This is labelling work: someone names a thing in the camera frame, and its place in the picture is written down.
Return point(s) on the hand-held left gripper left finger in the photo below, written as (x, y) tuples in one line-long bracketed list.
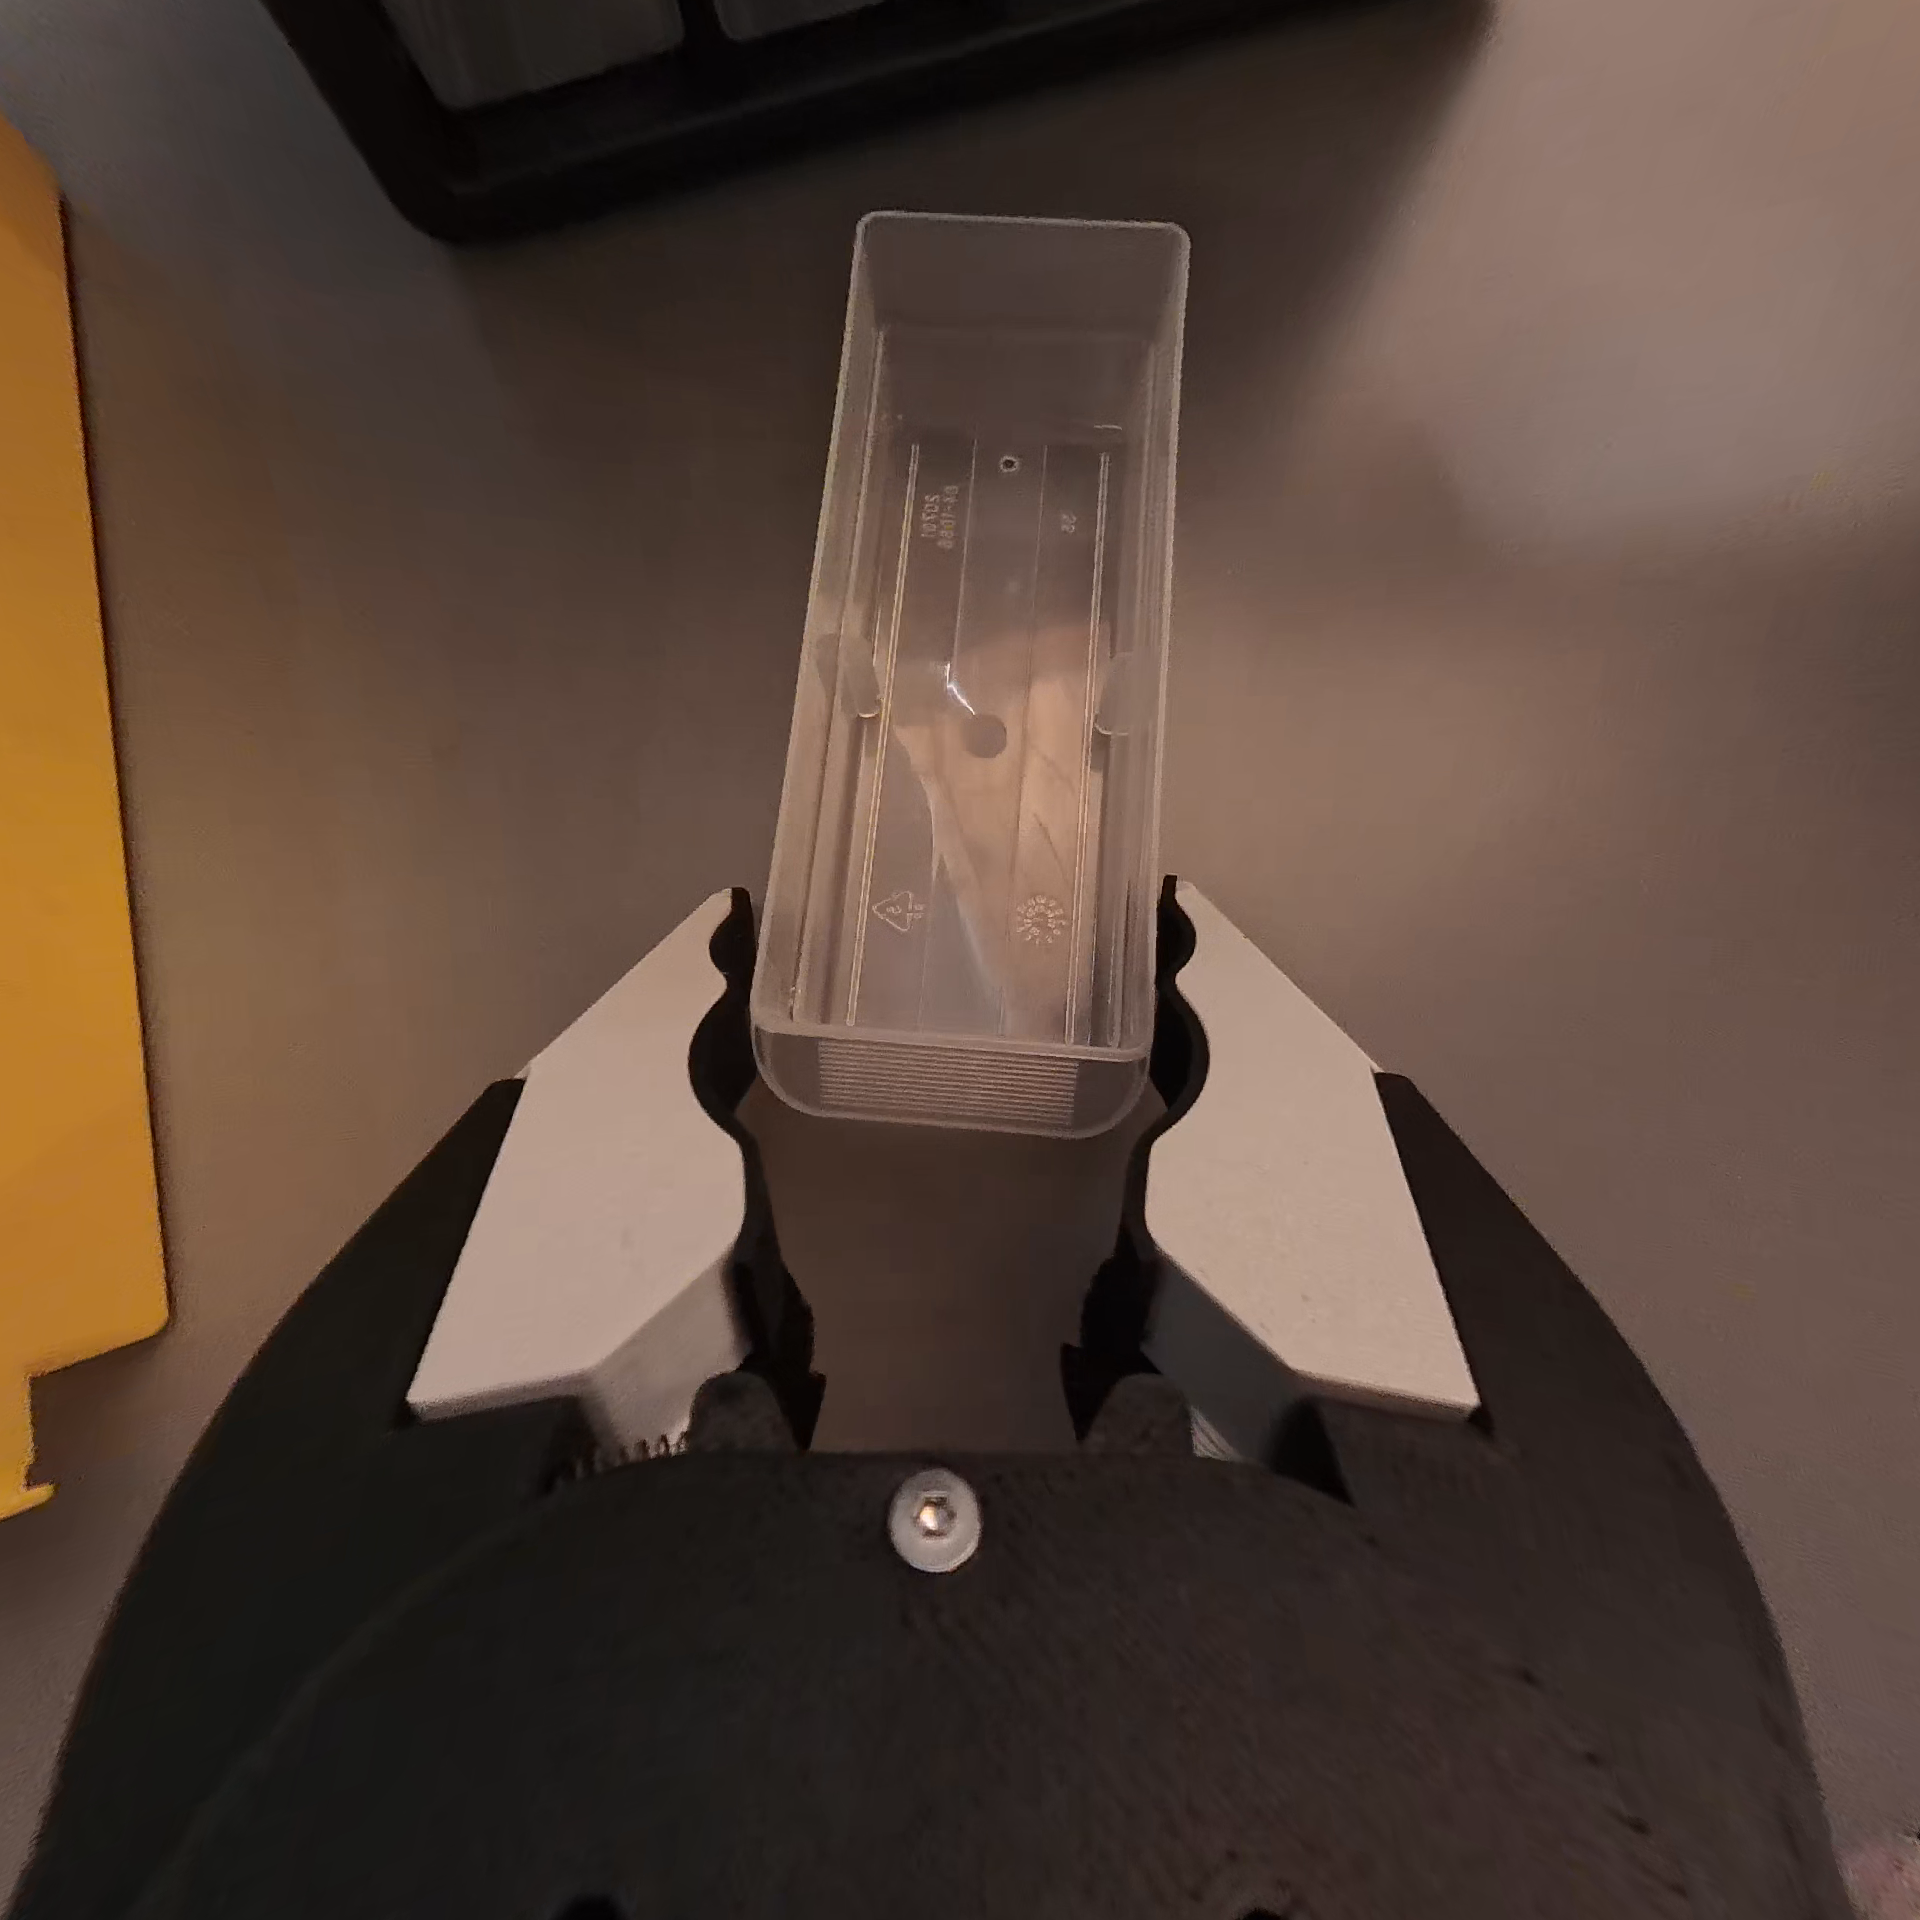
[(600, 1199)]

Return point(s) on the yellow storage bin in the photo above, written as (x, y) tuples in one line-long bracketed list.
[(63, 748)]

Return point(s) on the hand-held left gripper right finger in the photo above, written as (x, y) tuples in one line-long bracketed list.
[(1291, 1199)]

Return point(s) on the black drawer cabinet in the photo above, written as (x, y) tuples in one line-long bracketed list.
[(1199, 90)]

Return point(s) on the clear plastic drawer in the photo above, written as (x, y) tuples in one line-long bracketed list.
[(973, 675)]

